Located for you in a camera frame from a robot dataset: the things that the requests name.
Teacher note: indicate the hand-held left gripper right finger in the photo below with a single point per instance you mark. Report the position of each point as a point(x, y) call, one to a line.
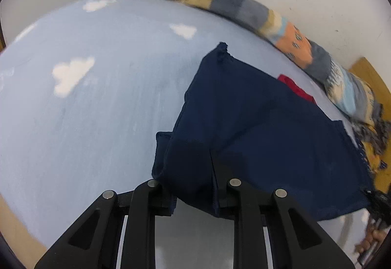
point(244, 204)

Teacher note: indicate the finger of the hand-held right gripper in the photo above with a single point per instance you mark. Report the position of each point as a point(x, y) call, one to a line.
point(380, 204)

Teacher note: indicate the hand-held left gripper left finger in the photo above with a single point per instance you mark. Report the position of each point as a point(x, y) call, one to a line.
point(146, 204)

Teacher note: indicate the navy work jacket red collar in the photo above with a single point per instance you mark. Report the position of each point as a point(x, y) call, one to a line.
point(259, 122)

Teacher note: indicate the person's right hand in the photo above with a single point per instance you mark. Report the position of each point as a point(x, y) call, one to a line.
point(368, 240)

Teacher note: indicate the colourful patterned cloth pile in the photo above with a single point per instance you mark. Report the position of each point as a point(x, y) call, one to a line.
point(375, 140)

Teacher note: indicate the light blue cloud bed sheet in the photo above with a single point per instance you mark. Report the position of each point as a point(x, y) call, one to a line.
point(107, 104)

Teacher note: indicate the wooden headboard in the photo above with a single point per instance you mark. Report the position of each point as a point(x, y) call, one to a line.
point(369, 73)

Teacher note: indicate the striped patchwork quilt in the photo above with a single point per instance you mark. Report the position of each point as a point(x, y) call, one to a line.
point(232, 0)

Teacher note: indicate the wooden bed frame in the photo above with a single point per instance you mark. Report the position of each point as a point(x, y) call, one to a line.
point(18, 232)

